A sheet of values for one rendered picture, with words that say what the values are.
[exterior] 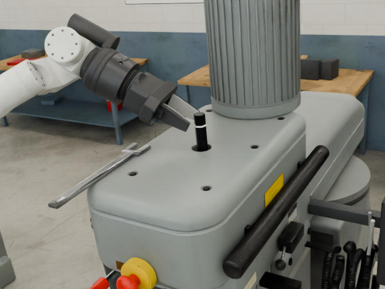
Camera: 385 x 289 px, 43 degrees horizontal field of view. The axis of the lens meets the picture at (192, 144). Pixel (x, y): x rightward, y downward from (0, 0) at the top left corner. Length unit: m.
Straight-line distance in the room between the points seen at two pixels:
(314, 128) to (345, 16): 3.86
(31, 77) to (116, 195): 0.28
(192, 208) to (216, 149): 0.21
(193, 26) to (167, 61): 0.59
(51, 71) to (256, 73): 0.40
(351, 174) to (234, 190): 0.79
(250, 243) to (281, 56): 0.40
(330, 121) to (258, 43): 0.48
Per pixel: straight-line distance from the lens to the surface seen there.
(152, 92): 0.87
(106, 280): 0.91
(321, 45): 5.25
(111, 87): 0.89
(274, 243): 1.01
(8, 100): 0.96
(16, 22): 7.81
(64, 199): 0.79
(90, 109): 6.68
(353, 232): 1.47
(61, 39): 0.91
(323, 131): 1.33
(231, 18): 0.98
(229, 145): 0.91
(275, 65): 1.01
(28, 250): 4.33
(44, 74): 1.00
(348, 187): 1.46
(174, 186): 0.79
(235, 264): 0.75
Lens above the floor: 2.26
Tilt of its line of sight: 23 degrees down
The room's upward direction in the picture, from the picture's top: 6 degrees counter-clockwise
